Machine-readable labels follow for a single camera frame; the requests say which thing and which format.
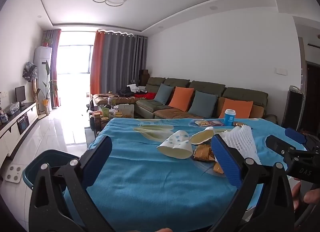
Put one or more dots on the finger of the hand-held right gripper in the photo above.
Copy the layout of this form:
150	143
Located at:
276	143
296	136

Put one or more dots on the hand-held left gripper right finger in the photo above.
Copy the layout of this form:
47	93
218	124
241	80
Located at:
225	162

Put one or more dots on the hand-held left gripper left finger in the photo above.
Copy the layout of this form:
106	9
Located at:
100	158

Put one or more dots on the gold snack wrapper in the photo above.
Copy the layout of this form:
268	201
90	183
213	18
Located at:
202	153

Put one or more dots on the white foam fruit net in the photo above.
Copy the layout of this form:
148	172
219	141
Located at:
240	142

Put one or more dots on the blue dotted paper cup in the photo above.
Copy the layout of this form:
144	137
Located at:
201	137

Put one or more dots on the teal plastic bin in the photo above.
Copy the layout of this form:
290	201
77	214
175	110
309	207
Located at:
50	156

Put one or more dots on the floral paper cup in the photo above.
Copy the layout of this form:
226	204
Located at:
175	148

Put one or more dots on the person's right hand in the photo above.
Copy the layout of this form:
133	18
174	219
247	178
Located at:
311	196

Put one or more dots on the black tower heater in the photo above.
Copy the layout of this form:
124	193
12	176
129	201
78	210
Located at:
292	109

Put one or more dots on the purple packet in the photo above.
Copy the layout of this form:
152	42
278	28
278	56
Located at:
217	123

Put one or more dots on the small brown wrapper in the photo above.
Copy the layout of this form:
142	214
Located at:
238	124

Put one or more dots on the blue lidded cup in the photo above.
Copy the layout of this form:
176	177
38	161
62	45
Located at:
229	119

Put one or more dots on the clear snack packet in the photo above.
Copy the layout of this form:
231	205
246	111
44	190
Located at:
202	123

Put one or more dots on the cluster of food jars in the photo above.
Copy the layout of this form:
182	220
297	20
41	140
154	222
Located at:
110	112

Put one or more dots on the orange cushion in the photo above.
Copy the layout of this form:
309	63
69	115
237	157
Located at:
236	108
181	98

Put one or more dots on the blue printed blanket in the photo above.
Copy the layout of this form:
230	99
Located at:
150	177

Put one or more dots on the teal cushion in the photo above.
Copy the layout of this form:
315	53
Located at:
202	104
162	94

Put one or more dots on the tall plant yellow pot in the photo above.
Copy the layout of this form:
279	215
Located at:
45	107

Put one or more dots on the green sofa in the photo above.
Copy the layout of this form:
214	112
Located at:
207	88

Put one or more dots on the red cloth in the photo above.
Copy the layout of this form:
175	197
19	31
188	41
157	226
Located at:
147	96

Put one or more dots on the white cloth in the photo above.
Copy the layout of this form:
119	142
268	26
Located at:
136	88

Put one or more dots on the white bathroom scale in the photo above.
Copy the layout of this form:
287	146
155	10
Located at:
13	173

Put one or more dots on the white TV cabinet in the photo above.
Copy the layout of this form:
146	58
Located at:
12	134

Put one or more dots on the clear plastic bag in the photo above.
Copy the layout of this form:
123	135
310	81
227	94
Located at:
13	108

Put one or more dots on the orange and grey curtain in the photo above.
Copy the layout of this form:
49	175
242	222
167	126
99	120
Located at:
117	59

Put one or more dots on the black monitor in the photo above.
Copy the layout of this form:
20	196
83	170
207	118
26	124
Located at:
20	93

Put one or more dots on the covered standing fan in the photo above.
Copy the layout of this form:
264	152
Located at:
29	71

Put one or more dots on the striped curtain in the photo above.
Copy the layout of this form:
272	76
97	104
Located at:
53	54

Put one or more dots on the white standing air conditioner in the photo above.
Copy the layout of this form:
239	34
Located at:
42	54

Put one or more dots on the potted plant red pot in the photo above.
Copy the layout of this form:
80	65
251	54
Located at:
46	41

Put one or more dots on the white wall plate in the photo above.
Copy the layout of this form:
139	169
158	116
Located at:
280	71

